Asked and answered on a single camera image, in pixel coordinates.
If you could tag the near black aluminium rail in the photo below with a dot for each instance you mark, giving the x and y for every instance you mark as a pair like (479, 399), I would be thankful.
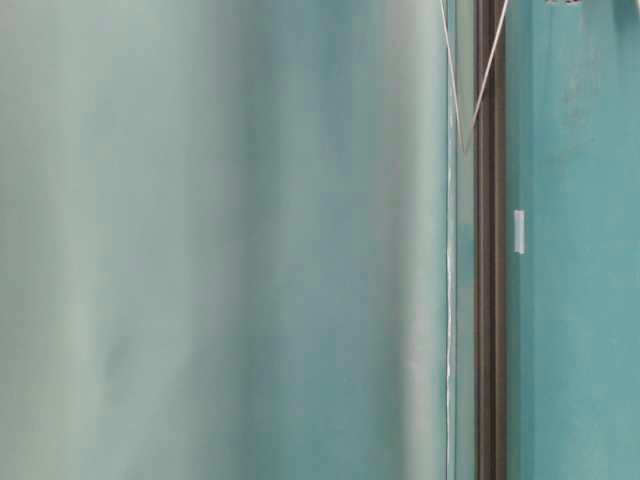
(488, 134)

